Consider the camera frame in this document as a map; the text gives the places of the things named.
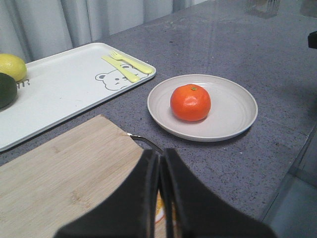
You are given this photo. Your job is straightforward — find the grey curtain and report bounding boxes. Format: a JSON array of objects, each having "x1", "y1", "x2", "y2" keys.
[{"x1": 0, "y1": 0, "x2": 200, "y2": 62}]

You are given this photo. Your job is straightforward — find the clear acrylic stand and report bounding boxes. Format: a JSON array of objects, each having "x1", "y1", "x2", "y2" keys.
[{"x1": 246, "y1": 0, "x2": 280, "y2": 19}]

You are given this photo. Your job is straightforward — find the yellow lemon right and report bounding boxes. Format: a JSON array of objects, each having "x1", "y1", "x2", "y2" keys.
[{"x1": 0, "y1": 54, "x2": 27, "y2": 82}]

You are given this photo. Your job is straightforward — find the metal cutting board handle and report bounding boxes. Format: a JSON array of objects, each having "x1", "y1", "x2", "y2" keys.
[{"x1": 127, "y1": 133, "x2": 163, "y2": 154}]

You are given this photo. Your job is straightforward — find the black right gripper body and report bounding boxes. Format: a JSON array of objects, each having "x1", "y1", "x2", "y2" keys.
[{"x1": 308, "y1": 31, "x2": 317, "y2": 49}]

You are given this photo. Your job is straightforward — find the yellow plastic fork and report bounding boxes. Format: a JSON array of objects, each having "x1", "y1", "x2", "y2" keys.
[{"x1": 110, "y1": 51, "x2": 153, "y2": 74}]

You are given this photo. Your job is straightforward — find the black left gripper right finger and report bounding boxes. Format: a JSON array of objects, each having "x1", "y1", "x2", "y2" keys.
[{"x1": 160, "y1": 149, "x2": 276, "y2": 238}]

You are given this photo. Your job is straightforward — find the beige round plate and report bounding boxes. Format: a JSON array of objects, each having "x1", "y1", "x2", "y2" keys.
[{"x1": 147, "y1": 74, "x2": 258, "y2": 142}]

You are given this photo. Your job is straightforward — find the white rectangular tray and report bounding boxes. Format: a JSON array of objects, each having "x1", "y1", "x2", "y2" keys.
[{"x1": 0, "y1": 43, "x2": 156, "y2": 151}]

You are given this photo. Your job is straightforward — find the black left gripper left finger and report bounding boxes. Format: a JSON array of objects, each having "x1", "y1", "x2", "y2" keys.
[{"x1": 55, "y1": 150, "x2": 159, "y2": 238}]

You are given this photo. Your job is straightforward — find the green lime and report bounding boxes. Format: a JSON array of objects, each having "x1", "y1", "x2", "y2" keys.
[{"x1": 0, "y1": 72, "x2": 17, "y2": 108}]

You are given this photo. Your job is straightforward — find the orange tangerine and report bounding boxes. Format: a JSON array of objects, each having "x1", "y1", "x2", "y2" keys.
[{"x1": 170, "y1": 84, "x2": 211, "y2": 121}]

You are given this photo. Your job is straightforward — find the yellow plastic knife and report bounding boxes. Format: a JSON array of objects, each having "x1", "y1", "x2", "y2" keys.
[{"x1": 102, "y1": 56, "x2": 140, "y2": 83}]

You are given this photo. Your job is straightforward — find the wooden cutting board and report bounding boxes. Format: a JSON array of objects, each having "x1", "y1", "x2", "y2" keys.
[{"x1": 0, "y1": 115, "x2": 144, "y2": 238}]

